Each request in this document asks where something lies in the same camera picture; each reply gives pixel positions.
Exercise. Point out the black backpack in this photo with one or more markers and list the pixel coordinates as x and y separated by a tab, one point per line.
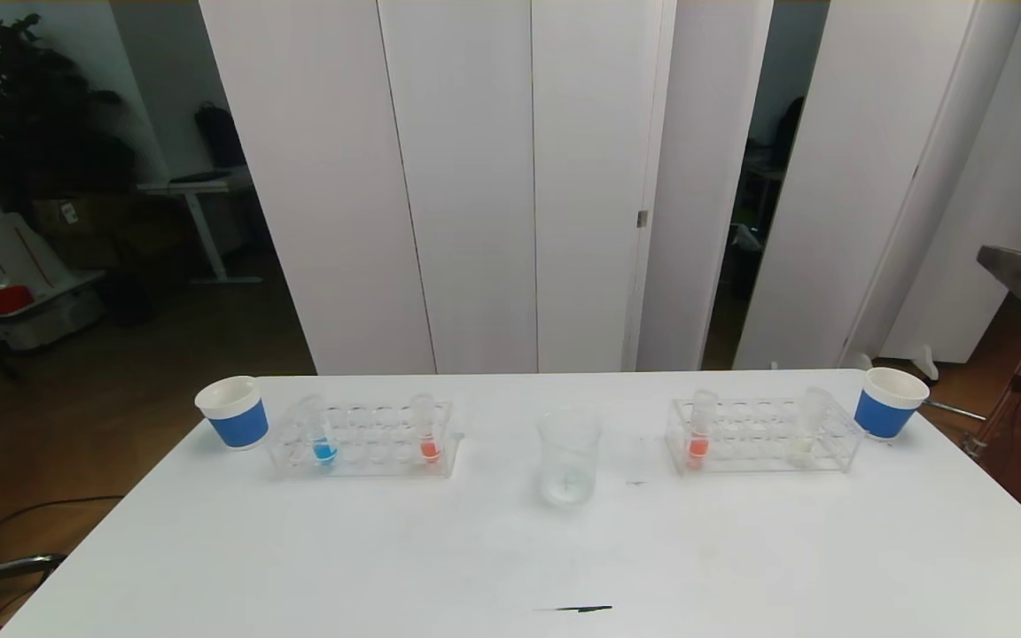
220	137

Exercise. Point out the grey metal floor rod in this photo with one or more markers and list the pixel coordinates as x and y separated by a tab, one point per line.
954	409

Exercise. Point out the grey metal chair leg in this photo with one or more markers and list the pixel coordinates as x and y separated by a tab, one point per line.
32	563

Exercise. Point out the dark green potted plant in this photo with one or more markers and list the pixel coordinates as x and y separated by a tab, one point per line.
32	115

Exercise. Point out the white partition panel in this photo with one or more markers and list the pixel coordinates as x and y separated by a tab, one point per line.
315	177
595	177
847	177
697	177
989	177
466	177

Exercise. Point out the brown cardboard box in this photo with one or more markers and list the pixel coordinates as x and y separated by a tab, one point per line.
89	226

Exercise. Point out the white partition foot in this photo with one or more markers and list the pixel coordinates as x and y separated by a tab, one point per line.
923	361
859	361

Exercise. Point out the test tube with blue pigment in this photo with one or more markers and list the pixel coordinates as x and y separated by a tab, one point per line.
324	452

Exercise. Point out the white wheeled machine base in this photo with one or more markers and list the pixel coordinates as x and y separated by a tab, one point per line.
41	306

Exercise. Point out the blue and white paper cup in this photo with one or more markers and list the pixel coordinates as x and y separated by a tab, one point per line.
883	415
240	425

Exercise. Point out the white office desk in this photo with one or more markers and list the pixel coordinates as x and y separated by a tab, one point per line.
200	186

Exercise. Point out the test tube with red pigment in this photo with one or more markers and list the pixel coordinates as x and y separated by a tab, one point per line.
429	449
697	447

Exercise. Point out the test tube with yellow pigment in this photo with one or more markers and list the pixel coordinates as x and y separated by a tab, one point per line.
801	447

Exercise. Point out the clear acrylic test tube rack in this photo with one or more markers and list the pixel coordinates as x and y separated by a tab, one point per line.
750	439
369	445

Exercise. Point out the clear glass beaker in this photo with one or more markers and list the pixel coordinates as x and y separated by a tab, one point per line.
569	470

